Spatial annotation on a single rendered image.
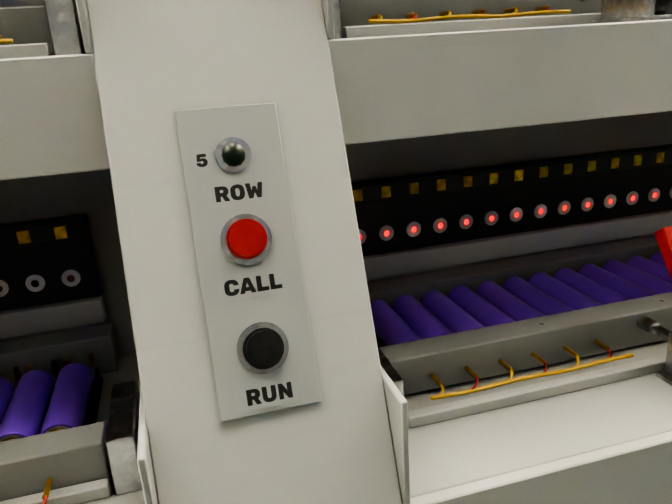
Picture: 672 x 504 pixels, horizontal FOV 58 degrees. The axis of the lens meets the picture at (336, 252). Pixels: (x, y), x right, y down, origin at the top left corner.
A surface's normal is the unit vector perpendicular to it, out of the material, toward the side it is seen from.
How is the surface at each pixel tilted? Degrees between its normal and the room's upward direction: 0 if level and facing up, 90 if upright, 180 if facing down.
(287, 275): 90
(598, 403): 22
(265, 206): 90
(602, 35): 112
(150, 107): 90
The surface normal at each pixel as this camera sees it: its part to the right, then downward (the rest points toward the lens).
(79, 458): 0.27, 0.29
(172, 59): 0.23, -0.08
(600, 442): -0.06, -0.95
